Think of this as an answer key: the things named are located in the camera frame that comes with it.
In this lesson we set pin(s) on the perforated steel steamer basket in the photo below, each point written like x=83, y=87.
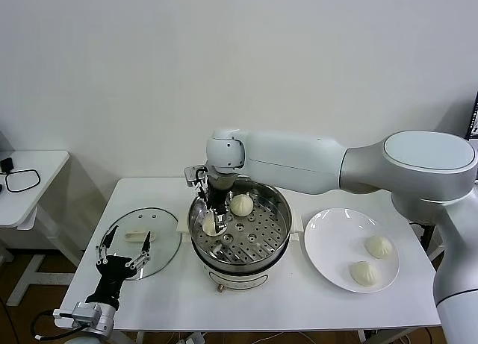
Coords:
x=261, y=243

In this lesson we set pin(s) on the white electric cooking pot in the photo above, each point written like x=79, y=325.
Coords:
x=239, y=278

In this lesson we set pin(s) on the white round plate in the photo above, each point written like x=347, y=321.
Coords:
x=336, y=247

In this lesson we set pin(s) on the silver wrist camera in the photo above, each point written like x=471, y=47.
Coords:
x=194, y=176
x=87, y=311

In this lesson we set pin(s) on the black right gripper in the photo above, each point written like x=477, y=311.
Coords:
x=217, y=193

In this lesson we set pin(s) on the white steamed baozi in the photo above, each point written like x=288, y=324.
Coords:
x=207, y=227
x=378, y=247
x=364, y=274
x=242, y=205

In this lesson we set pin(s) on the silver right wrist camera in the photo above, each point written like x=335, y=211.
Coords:
x=194, y=176

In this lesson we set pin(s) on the black hanging power adapter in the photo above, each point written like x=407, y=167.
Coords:
x=425, y=234

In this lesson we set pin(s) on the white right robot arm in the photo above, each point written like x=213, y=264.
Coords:
x=298, y=161

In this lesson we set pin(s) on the white laptop side table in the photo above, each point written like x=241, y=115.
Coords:
x=437, y=250

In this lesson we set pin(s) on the small black adapter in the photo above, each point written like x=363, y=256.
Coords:
x=6, y=165

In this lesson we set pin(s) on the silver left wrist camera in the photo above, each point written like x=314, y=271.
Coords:
x=87, y=311

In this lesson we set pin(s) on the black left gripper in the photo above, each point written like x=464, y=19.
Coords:
x=114, y=271

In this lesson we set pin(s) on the round glass pot lid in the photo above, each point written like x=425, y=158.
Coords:
x=168, y=224

